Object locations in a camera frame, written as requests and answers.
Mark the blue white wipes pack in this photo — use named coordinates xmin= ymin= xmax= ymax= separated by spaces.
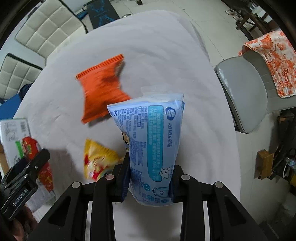
xmin=107 ymin=90 xmax=185 ymax=206

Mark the orange snack bag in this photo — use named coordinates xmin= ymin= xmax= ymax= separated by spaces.
xmin=75 ymin=54 xmax=131 ymax=124

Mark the blue foam mat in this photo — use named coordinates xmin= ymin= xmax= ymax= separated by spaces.
xmin=0 ymin=93 xmax=21 ymax=120

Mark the white plastic bag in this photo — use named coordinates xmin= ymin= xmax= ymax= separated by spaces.
xmin=26 ymin=180 xmax=55 ymax=212

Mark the open cardboard box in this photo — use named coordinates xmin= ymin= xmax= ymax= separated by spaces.
xmin=1 ymin=118 xmax=31 ymax=174

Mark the dark blue cloth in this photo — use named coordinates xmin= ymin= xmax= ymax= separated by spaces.
xmin=18 ymin=83 xmax=32 ymax=101

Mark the red snack packet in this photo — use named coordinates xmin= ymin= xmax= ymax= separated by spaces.
xmin=22 ymin=137 xmax=54 ymax=192

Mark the yellow snack bag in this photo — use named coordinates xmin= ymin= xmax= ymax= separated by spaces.
xmin=84 ymin=139 xmax=124 ymax=181

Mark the grey table cloth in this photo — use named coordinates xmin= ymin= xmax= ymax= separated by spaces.
xmin=16 ymin=10 xmax=241 ymax=197

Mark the white padded chair right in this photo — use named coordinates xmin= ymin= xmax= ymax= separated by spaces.
xmin=15 ymin=0 xmax=88 ymax=60

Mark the white padded chair left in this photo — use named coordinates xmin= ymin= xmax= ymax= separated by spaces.
xmin=0 ymin=53 xmax=43 ymax=99

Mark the white padded chair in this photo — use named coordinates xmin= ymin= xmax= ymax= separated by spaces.
xmin=0 ymin=53 xmax=43 ymax=99
xmin=15 ymin=0 xmax=88 ymax=60

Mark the grey chair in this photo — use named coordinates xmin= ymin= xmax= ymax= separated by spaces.
xmin=214 ymin=50 xmax=295 ymax=133

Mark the orange floral towel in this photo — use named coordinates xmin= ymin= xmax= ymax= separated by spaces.
xmin=238 ymin=30 xmax=295 ymax=98

